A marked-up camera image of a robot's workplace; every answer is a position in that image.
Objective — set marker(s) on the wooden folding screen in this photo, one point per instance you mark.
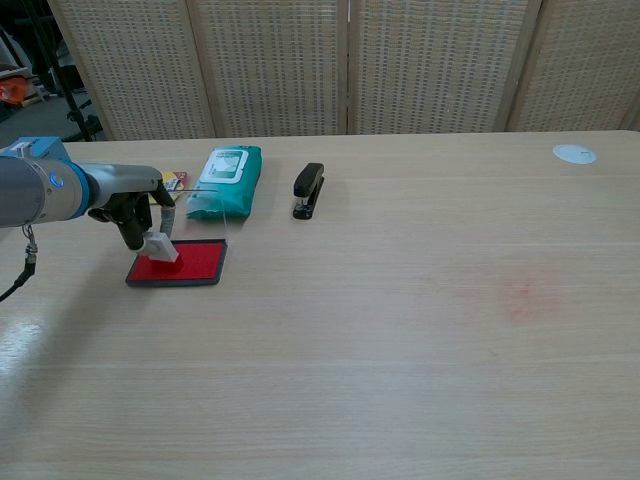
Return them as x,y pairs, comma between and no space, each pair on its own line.
275,65

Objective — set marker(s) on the small red white eraser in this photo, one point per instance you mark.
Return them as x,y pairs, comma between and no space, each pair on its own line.
161,247

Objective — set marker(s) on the teal wet wipes pack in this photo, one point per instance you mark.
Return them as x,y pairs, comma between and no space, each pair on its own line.
230,175

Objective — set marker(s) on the razor in yellow blister pack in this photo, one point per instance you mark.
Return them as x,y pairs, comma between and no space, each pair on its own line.
176,179

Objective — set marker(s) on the clear ink pad lid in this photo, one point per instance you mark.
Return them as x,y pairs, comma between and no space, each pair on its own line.
210,220

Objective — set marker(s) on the red ink pad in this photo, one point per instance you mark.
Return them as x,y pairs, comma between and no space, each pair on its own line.
200,265

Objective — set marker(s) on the black stapler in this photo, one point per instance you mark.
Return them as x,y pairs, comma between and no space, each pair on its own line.
307,187

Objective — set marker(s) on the black tripod stand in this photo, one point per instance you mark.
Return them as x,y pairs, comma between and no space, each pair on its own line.
75,110

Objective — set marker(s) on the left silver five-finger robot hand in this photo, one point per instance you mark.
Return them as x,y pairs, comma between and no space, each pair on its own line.
120,182

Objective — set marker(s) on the blue cube box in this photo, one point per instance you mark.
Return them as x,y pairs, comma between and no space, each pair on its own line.
47,149

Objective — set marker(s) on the orange background object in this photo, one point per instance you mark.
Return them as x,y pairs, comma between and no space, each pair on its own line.
11,92

